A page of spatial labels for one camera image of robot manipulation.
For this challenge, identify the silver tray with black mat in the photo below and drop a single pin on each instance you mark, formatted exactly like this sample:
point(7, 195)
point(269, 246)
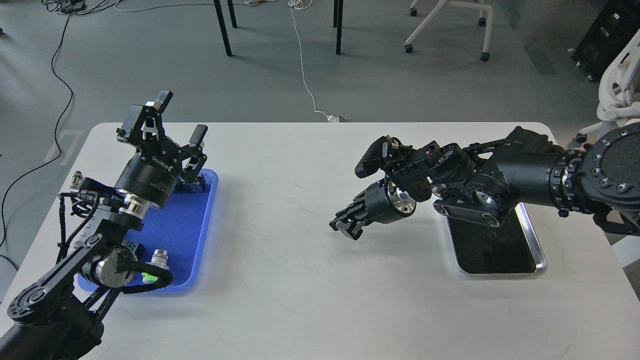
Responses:
point(507, 251)

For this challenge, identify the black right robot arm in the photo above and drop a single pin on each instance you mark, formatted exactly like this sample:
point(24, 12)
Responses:
point(483, 182)

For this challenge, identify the green and silver push button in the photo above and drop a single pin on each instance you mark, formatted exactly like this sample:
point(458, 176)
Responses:
point(159, 260)

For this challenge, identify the white office chair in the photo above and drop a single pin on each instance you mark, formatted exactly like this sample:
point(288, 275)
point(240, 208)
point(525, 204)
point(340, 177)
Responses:
point(618, 93)

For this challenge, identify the black and red switch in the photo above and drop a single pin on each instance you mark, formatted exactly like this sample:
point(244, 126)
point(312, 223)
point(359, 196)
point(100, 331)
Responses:
point(136, 248)

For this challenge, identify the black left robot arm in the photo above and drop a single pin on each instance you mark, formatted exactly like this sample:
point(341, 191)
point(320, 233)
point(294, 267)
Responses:
point(60, 316)

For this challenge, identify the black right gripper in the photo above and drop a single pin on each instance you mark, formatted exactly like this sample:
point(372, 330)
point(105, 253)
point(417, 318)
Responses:
point(381, 202)

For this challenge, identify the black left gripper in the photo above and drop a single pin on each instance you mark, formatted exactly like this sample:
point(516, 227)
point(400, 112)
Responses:
point(150, 175)

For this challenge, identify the white power adapter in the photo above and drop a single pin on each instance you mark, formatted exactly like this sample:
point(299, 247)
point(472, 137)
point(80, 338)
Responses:
point(335, 118)

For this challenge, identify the blue plastic tray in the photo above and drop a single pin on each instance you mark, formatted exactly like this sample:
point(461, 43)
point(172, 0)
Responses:
point(181, 229)

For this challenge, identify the green button black switch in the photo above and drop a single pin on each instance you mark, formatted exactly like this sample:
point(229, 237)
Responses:
point(190, 181)

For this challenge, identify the black equipment cabinet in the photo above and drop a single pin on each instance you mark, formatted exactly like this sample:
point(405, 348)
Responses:
point(613, 28)

